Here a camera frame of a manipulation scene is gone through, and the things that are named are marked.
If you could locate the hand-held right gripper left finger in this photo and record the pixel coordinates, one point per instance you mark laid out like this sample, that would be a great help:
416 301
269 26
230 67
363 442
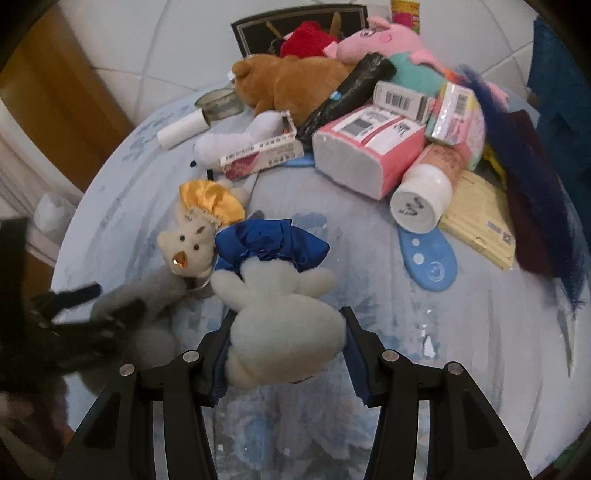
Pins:
217 369

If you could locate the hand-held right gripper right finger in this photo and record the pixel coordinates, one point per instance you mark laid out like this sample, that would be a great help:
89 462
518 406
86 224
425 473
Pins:
355 364

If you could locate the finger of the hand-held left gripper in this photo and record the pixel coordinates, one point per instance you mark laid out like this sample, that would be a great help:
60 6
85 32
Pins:
106 323
69 297

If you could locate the white plush toy blue hat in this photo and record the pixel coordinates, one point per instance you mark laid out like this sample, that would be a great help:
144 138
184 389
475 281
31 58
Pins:
286 332

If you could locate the grey plush toy yellow hat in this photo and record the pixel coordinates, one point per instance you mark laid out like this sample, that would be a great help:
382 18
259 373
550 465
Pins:
184 251

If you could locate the long pink white medicine box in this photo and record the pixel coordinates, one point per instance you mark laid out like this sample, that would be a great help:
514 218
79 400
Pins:
263 157

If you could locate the maroon sock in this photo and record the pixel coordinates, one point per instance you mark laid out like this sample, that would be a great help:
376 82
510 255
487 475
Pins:
535 207

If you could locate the blue plastic crate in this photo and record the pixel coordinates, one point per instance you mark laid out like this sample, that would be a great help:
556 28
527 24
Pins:
558 92

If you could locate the white crumpled paper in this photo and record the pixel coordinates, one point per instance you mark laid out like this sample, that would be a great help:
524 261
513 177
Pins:
51 210

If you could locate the pink bottle white cap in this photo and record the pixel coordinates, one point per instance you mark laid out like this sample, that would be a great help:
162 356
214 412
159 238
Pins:
420 198

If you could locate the pale yellow flat box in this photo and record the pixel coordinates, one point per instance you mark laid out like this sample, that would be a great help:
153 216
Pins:
480 217

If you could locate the white paper roll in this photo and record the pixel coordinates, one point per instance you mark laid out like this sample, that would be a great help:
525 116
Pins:
182 129

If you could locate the wooden door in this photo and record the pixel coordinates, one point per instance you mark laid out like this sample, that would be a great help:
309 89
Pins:
55 92

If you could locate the pink tissue pack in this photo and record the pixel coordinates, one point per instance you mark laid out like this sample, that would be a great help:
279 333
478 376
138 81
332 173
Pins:
355 157

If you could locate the metal tin can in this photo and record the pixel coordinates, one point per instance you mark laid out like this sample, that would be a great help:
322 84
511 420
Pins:
221 104

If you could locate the small white barcode box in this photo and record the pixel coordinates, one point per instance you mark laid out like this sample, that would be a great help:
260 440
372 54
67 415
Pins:
399 99

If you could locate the pink wrapped packet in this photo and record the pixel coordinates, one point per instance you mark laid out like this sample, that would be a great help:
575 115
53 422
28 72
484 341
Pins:
455 110

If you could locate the dark blue fuzzy cloth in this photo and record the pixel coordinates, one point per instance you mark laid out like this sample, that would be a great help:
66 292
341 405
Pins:
496 124

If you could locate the black tube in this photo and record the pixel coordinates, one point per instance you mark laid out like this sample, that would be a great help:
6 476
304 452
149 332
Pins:
355 85

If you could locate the brown teddy bear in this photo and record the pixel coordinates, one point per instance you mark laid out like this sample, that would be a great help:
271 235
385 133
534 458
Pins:
286 81

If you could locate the pink pig plush toy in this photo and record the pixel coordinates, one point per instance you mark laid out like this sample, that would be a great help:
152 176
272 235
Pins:
369 41

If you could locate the red plush toy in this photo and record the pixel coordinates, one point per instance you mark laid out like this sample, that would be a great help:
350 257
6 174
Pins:
307 39

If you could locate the pink cylindrical can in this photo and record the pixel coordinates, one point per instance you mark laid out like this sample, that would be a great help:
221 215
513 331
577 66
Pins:
406 14

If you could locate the black picture frame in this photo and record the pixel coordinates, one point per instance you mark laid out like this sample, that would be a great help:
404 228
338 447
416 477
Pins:
258 32

